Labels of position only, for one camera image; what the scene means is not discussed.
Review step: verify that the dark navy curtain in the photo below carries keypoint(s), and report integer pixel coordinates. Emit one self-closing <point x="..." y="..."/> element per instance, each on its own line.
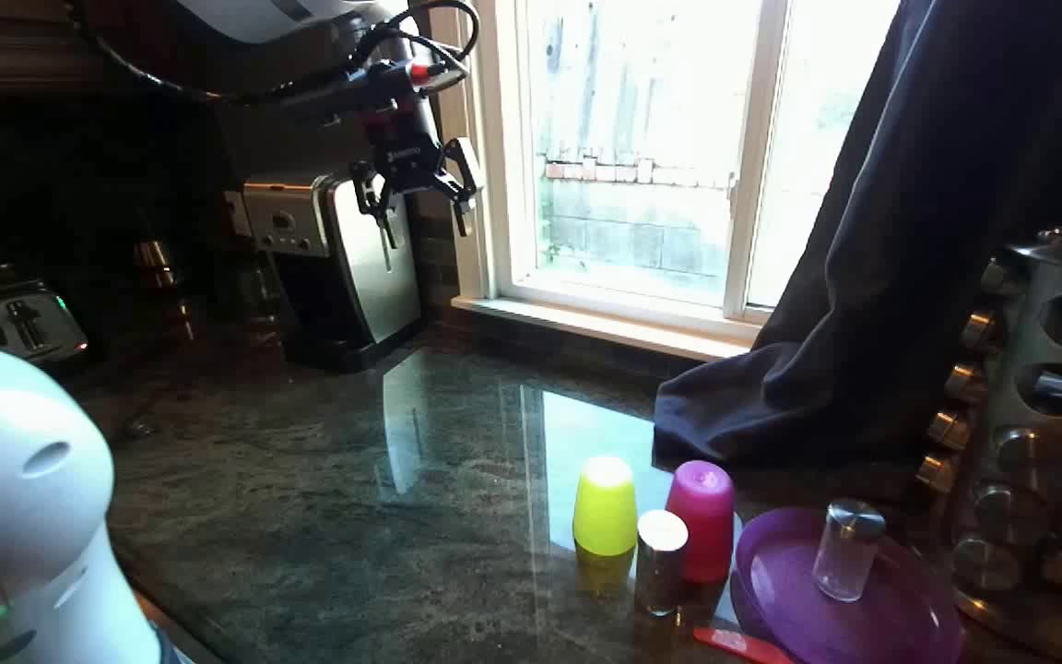
<point x="910" y="233"/>

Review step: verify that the spice jar with metal cap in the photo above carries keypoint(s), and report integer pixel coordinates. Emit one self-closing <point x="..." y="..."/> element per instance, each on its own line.
<point x="939" y="473"/>
<point x="979" y="333"/>
<point x="950" y="433"/>
<point x="964" y="387"/>

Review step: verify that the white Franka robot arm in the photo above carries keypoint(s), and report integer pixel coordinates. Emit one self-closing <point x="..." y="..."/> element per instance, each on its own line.
<point x="16" y="493"/>

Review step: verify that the clear glass shaker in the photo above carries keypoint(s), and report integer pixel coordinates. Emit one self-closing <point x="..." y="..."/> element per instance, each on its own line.
<point x="845" y="554"/>

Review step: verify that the purple plastic plate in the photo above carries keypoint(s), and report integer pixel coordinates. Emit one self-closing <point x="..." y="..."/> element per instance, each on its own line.
<point x="801" y="603"/>

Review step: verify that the shaker with metal lid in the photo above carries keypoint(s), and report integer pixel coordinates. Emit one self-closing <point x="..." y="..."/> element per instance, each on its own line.
<point x="662" y="568"/>

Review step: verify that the small metal canister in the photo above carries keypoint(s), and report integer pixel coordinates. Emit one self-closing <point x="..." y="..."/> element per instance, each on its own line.
<point x="159" y="265"/>

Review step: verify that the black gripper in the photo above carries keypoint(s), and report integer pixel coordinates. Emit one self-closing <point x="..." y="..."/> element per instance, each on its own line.
<point x="415" y="135"/>

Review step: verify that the silver toaster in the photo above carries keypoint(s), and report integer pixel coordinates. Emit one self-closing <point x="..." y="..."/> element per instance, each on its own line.
<point x="16" y="315"/>

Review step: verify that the stainless steel coffee maker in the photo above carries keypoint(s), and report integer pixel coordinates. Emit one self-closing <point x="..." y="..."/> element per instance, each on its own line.
<point x="347" y="265"/>

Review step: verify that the red plastic utensil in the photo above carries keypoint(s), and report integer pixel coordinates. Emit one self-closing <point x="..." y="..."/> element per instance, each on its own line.
<point x="738" y="643"/>

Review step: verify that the yellow plastic cup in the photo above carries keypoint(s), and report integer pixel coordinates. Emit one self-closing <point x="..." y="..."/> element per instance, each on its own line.
<point x="606" y="509"/>

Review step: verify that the pink plastic cup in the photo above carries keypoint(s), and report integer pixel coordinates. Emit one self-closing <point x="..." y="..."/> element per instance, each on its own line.
<point x="703" y="520"/>

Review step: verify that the white window frame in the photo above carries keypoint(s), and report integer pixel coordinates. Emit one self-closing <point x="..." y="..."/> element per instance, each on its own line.
<point x="747" y="162"/>

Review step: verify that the metal revolving spice rack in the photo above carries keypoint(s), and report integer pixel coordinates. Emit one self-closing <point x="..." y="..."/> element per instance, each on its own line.
<point x="1048" y="446"/>

